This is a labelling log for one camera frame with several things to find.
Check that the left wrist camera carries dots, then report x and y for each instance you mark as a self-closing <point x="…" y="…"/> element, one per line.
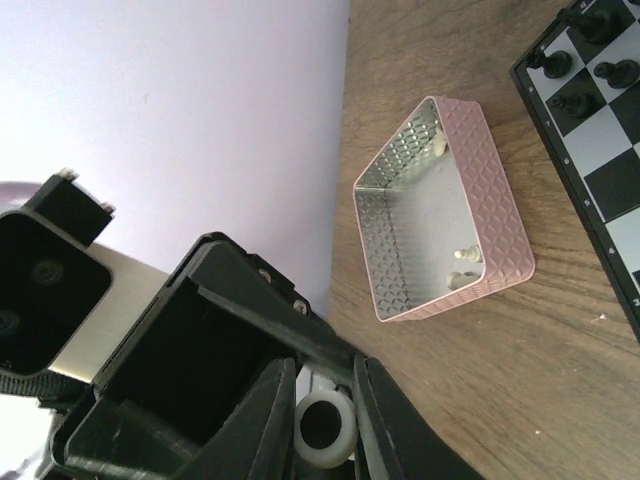
<point x="67" y="302"/>

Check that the pink tin with pieces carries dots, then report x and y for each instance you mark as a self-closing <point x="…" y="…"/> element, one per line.
<point x="436" y="186"/>

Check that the black chess pieces row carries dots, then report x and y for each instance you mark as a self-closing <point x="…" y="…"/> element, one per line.
<point x="585" y="69"/>

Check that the black grey chess board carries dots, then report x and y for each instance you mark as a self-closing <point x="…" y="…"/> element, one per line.
<point x="599" y="170"/>

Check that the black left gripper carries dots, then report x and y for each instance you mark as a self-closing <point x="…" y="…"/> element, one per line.
<point x="220" y="319"/>

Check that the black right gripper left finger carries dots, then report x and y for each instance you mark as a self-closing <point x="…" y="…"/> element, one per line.
<point x="256" y="441"/>

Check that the white pawn in tin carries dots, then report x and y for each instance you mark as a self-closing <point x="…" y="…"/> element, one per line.
<point x="472" y="254"/>

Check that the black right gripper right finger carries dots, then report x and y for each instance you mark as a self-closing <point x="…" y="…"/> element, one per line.
<point x="395" y="442"/>

